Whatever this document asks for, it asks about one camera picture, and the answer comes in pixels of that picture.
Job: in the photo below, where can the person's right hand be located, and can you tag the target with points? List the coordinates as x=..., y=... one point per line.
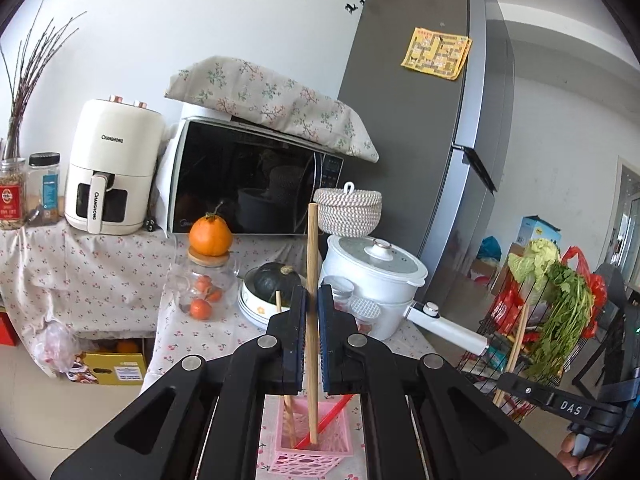
x=575, y=460

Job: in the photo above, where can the yellow paper sheets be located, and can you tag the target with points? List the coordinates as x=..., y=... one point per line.
x=436, y=55

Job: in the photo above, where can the dark green squash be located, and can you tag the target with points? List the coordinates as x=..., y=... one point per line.
x=272, y=282

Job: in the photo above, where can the red plastic chopstick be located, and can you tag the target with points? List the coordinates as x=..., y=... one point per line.
x=327, y=420

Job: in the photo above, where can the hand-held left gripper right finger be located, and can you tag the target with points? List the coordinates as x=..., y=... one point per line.
x=327, y=345

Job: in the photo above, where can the clear plastic bag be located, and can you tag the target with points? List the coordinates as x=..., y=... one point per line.
x=52, y=347

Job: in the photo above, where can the tangerine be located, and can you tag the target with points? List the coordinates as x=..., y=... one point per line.
x=202, y=285
x=200, y=309
x=215, y=294

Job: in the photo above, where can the dried branches in vase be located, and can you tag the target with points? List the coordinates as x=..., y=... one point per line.
x=20, y=95

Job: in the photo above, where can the small glass jar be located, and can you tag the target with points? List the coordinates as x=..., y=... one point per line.
x=337, y=292

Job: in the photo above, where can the black power plug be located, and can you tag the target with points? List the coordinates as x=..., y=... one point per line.
x=151, y=225

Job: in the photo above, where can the grey refrigerator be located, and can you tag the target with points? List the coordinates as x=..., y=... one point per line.
x=410, y=135

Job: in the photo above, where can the red label glass jar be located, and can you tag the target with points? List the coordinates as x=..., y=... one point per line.
x=11, y=195

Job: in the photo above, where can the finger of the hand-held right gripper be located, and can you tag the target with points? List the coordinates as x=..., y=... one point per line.
x=550, y=397

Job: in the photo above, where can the black microwave oven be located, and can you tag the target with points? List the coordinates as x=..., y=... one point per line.
x=250, y=175

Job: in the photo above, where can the red box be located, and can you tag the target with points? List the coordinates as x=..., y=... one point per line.
x=7, y=327

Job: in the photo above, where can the green leafy herbs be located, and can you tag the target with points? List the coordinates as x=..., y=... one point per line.
x=562, y=320

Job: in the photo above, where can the white door frame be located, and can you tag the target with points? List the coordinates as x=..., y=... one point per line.
x=622, y=210

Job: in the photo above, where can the long wooden chopstick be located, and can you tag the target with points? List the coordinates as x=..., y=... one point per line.
x=312, y=250

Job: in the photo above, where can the woven basket with lid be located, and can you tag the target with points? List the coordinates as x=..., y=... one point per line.
x=350, y=212

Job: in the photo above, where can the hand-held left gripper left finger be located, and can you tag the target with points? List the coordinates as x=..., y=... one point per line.
x=299, y=345

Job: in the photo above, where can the patterned lid glass jar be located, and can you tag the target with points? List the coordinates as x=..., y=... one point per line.
x=365, y=312

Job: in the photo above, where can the yellow cardboard box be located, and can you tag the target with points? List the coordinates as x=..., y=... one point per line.
x=110, y=370

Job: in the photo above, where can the black lid plastic jar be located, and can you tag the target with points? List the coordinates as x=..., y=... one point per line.
x=44, y=190

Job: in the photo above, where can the pink plastic basket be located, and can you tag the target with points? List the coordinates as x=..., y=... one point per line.
x=310, y=460

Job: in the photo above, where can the blue plastic bag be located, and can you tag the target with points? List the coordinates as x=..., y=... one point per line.
x=489, y=248

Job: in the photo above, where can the glass jar with wooden lid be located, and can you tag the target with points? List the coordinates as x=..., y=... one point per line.
x=207, y=272

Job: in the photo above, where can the white pot with lid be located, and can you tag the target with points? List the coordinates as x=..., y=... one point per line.
x=380, y=280

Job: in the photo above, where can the napa cabbage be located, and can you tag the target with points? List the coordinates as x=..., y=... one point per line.
x=532, y=260

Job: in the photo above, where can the orange pumpkin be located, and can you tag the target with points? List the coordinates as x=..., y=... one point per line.
x=210, y=237

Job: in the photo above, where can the white air fryer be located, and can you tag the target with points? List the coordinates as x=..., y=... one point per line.
x=115, y=160

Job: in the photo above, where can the red printed plastic bag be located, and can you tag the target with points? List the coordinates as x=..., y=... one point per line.
x=507, y=307

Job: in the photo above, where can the white floral bowl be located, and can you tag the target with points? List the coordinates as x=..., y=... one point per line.
x=250, y=310

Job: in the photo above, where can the blue cardboard box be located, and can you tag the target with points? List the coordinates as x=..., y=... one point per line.
x=537, y=232

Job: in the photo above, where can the floral cloth cover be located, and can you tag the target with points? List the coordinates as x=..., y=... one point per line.
x=270, y=95

